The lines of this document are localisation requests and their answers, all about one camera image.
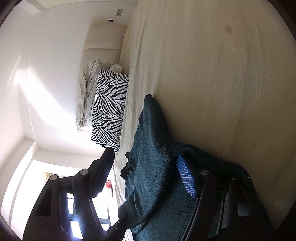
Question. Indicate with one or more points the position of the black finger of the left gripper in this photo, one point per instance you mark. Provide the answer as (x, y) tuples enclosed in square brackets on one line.
[(117, 231)]

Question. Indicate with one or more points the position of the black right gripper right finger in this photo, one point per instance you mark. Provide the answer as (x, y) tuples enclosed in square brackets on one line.
[(227, 205)]

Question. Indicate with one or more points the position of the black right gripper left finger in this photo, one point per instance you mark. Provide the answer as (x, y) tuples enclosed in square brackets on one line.
[(65, 199)]

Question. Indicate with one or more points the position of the dark teal knit sweater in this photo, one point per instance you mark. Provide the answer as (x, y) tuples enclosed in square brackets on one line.
[(157, 205)]

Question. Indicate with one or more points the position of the dark framed window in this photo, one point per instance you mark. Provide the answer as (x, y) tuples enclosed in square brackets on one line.
[(89, 217)]

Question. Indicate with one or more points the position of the small red box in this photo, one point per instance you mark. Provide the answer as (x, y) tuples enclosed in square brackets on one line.
[(108, 184)]

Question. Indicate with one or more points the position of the crumpled white duvet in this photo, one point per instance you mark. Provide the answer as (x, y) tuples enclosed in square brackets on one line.
[(86, 89)]

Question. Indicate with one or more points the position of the cream bed sheet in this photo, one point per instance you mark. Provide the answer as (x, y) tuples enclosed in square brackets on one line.
[(223, 74)]

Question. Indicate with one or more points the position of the zebra print pillow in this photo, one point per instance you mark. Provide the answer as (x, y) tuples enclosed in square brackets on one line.
[(108, 108)]

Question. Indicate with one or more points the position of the wall power socket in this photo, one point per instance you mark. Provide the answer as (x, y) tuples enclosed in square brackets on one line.
[(119, 12)]

